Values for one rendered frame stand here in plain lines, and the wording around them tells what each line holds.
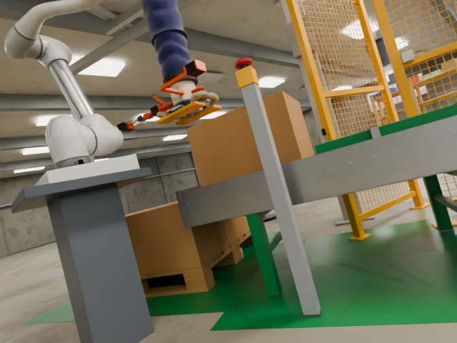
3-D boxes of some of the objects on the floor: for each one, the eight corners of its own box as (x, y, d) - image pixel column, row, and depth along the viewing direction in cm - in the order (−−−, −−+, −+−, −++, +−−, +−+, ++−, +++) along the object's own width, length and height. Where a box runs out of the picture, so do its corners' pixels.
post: (322, 307, 111) (255, 69, 116) (320, 316, 105) (249, 64, 109) (305, 308, 114) (240, 75, 118) (302, 318, 108) (234, 71, 112)
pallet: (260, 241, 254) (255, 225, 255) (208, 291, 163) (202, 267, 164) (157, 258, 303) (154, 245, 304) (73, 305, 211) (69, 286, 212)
